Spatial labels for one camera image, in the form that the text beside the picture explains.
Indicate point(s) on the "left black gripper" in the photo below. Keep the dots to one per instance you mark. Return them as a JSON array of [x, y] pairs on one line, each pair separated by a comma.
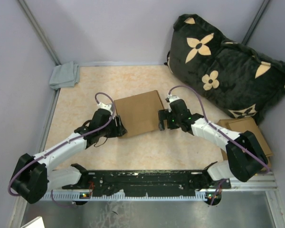
[[118, 131]]

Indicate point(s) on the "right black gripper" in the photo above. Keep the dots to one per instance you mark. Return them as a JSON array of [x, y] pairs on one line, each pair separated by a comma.
[[165, 114]]

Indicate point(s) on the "brown cardboard box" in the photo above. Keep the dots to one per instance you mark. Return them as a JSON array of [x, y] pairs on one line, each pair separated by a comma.
[[139, 113]]

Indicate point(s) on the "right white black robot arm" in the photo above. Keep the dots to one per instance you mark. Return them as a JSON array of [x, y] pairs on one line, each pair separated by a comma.
[[245, 156]]

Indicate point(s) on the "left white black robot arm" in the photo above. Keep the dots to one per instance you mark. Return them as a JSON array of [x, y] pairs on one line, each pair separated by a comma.
[[54, 156]]

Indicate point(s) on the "black flower pattern cushion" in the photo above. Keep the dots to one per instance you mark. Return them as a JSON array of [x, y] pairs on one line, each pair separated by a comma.
[[234, 77]]

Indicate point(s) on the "grey folded cloth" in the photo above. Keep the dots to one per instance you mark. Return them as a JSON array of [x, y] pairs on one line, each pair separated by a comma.
[[65, 75]]

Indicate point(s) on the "white paper corner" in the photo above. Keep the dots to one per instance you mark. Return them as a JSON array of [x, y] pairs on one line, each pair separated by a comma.
[[35, 223]]

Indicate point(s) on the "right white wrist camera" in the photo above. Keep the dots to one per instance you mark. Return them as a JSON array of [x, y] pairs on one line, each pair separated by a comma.
[[171, 98]]

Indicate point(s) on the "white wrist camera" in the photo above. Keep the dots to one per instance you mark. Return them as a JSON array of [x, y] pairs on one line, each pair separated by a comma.
[[108, 107], [171, 98]]

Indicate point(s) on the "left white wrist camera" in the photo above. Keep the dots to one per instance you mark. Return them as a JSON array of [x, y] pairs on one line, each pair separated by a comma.
[[108, 107]]

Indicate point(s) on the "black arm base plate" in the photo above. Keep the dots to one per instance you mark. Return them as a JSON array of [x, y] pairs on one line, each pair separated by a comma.
[[160, 183]]

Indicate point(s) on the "aluminium frame rail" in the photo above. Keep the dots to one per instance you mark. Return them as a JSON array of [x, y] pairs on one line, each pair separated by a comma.
[[258, 183]]

